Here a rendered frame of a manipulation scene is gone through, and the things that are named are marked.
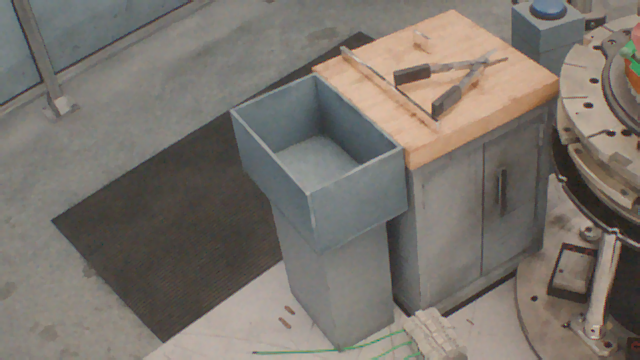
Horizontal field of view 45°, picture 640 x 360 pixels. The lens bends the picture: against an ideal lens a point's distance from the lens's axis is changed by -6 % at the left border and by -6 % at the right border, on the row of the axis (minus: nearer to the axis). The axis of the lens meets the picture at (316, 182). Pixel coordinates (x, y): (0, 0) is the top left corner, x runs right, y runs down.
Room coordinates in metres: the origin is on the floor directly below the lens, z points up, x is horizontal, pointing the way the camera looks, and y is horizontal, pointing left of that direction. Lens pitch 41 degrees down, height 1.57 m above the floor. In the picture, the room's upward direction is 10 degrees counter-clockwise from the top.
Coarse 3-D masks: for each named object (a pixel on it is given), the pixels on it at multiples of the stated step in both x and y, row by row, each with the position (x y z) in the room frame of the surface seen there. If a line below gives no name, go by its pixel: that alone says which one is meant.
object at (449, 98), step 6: (456, 84) 0.65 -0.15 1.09; (450, 90) 0.64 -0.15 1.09; (456, 90) 0.64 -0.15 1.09; (444, 96) 0.63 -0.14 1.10; (450, 96) 0.63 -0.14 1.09; (456, 96) 0.64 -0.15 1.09; (432, 102) 0.63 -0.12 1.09; (438, 102) 0.62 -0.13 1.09; (444, 102) 0.63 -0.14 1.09; (450, 102) 0.63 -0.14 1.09; (456, 102) 0.64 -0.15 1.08; (432, 108) 0.62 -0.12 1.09; (438, 108) 0.62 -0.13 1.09; (444, 108) 0.63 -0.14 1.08; (432, 114) 0.63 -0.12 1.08; (438, 114) 0.62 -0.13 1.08
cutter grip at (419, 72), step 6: (414, 66) 0.69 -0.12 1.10; (420, 66) 0.69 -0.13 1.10; (426, 66) 0.69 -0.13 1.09; (396, 72) 0.69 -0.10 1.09; (402, 72) 0.68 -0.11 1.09; (408, 72) 0.68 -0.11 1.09; (414, 72) 0.69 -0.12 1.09; (420, 72) 0.69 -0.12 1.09; (426, 72) 0.69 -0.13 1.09; (396, 78) 0.68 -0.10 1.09; (402, 78) 0.68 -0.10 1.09; (408, 78) 0.68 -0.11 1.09; (414, 78) 0.69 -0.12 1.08; (420, 78) 0.69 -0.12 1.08; (426, 78) 0.69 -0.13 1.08; (396, 84) 0.68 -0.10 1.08; (402, 84) 0.68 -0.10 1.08
